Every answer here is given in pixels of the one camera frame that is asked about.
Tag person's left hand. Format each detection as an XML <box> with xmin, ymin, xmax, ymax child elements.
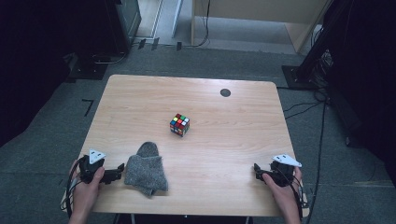
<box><xmin>70</xmin><ymin>160</ymin><xmax>106</xmax><ymax>216</ymax></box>

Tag grey knitted cloth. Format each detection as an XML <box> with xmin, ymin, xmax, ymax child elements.
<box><xmin>123</xmin><ymin>141</ymin><xmax>169</xmax><ymax>198</ymax></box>

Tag left hand-held gripper cable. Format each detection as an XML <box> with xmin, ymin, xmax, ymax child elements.
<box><xmin>60</xmin><ymin>156</ymin><xmax>89</xmax><ymax>219</ymax></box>

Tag dark curtain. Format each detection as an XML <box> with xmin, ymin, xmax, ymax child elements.
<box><xmin>323</xmin><ymin>0</ymin><xmax>396</xmax><ymax>178</ymax></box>
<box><xmin>0</xmin><ymin>0</ymin><xmax>108</xmax><ymax>147</ymax></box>

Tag multicoloured puzzle cube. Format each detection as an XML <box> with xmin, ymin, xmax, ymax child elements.
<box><xmin>169</xmin><ymin>113</ymin><xmax>191</xmax><ymax>138</ymax></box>

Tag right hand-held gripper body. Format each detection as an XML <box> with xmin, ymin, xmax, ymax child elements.
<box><xmin>269</xmin><ymin>154</ymin><xmax>303</xmax><ymax>188</ymax></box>

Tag looped black floor cable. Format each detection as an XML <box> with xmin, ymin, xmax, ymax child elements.
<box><xmin>92</xmin><ymin>50</ymin><xmax>129</xmax><ymax>65</ymax></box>

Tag person's right hand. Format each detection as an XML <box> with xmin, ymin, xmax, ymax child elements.
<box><xmin>262</xmin><ymin>167</ymin><xmax>303</xmax><ymax>216</ymax></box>

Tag black floor cables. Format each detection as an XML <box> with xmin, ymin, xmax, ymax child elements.
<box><xmin>276</xmin><ymin>86</ymin><xmax>329</xmax><ymax>120</ymax></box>

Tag right hand-held gripper cable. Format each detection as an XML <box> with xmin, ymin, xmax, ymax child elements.
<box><xmin>278</xmin><ymin>167</ymin><xmax>310</xmax><ymax>220</ymax></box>

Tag black hanging cable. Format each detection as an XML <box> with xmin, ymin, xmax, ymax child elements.
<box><xmin>183</xmin><ymin>0</ymin><xmax>212</xmax><ymax>49</ymax></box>

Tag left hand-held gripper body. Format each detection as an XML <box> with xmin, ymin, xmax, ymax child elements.
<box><xmin>78</xmin><ymin>148</ymin><xmax>108</xmax><ymax>185</ymax></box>

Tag long black floor cable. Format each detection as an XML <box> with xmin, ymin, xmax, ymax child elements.
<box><xmin>305</xmin><ymin>102</ymin><xmax>328</xmax><ymax>224</ymax></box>

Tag black metal stand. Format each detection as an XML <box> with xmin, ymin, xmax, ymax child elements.
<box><xmin>281</xmin><ymin>0</ymin><xmax>354</xmax><ymax>91</ymax></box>

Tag light wooden desk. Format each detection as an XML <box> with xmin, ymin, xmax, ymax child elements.
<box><xmin>190</xmin><ymin>0</ymin><xmax>332</xmax><ymax>54</ymax></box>

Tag hand-held gripper cable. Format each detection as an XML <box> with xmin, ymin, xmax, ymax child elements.
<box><xmin>60</xmin><ymin>156</ymin><xmax>89</xmax><ymax>219</ymax></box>
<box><xmin>278</xmin><ymin>167</ymin><xmax>310</xmax><ymax>220</ymax></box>

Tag black flat stand base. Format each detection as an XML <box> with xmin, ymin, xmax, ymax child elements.
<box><xmin>66</xmin><ymin>53</ymin><xmax>109</xmax><ymax>81</ymax></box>

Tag black cabinet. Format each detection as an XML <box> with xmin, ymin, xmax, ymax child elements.
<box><xmin>105</xmin><ymin>0</ymin><xmax>143</xmax><ymax>56</ymax></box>

